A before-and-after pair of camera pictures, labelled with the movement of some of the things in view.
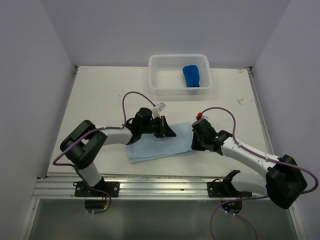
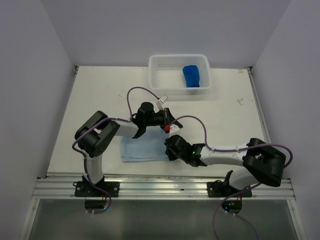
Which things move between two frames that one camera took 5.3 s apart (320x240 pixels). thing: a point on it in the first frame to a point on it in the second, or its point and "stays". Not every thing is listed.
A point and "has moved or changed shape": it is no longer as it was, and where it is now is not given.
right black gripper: [194, 146] to [170, 156]
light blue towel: [148, 147] has moved or changed shape
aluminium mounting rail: [138, 188] stays
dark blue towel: [191, 76] stays
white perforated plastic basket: [166, 76] stays
